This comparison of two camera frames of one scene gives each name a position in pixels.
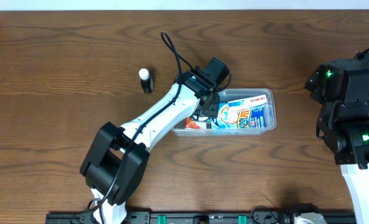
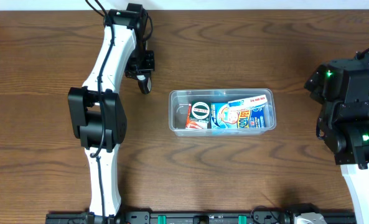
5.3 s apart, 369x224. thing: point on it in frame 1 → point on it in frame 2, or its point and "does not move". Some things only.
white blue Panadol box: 247,103 does not move
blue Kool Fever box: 224,117 does not move
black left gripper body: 210,106 → 141,71
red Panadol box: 190,124 does not move
